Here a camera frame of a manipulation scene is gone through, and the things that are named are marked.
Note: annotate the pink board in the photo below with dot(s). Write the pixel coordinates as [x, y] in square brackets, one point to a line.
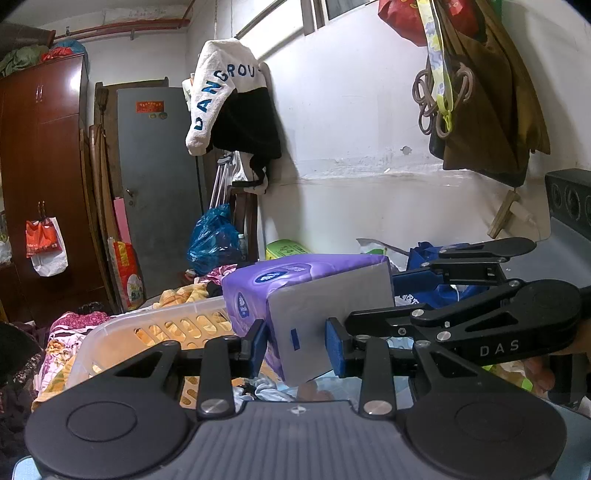
[122, 221]

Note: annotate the person's right hand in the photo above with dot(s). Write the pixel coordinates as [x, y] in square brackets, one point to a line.
[540, 376]

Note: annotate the dark wooden chair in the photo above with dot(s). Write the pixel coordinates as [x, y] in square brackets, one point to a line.
[244, 221]

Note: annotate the red hanging bag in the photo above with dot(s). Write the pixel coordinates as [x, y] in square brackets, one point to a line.
[406, 18]

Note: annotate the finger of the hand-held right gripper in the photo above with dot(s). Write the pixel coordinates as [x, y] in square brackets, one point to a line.
[418, 279]
[415, 321]

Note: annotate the metal crutches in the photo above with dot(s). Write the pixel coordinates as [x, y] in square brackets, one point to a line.
[220, 180]

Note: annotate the wooden wall bracket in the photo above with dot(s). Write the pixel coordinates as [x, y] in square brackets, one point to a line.
[504, 214]

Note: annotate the blue shopping bag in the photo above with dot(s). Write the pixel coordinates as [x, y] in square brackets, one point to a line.
[443, 290]

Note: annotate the purple tissue pack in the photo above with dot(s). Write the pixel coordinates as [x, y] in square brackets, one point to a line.
[323, 300]

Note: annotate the dark red wooden wardrobe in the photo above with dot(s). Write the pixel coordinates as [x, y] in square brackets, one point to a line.
[44, 184]

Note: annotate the grey metal door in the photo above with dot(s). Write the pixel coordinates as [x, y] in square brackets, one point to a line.
[157, 184]

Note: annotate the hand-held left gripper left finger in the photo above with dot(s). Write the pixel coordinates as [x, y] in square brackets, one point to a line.
[256, 347]

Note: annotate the white and black jacket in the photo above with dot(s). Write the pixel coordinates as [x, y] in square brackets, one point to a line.
[228, 101]

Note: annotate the green cloth bundle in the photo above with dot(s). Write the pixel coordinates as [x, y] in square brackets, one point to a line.
[21, 57]

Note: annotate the red and white plastic bag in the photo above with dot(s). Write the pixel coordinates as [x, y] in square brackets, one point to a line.
[44, 244]

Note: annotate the dark cloth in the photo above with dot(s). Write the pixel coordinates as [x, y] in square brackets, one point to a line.
[16, 383]

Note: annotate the blue plastic bag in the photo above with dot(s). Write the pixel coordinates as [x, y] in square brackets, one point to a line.
[214, 240]

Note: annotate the floral printed blanket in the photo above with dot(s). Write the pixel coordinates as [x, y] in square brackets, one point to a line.
[69, 332]

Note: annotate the green cardboard box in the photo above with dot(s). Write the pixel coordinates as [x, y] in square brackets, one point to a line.
[288, 250]

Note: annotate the brown hanging bags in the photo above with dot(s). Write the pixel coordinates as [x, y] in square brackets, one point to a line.
[494, 92]

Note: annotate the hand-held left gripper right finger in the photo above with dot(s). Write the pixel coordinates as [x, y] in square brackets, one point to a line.
[334, 348]

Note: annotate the red printed woven sack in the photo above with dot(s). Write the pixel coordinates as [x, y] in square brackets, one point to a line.
[127, 272]

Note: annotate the white plastic basket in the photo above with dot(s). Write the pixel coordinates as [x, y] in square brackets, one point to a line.
[138, 330]

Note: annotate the red ceiling pipe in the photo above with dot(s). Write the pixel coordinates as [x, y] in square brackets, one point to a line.
[120, 28]

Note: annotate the black speaker box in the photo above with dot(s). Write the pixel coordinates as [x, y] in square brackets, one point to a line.
[570, 203]

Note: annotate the leaning wooden planks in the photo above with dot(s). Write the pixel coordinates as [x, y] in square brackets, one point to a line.
[101, 207]

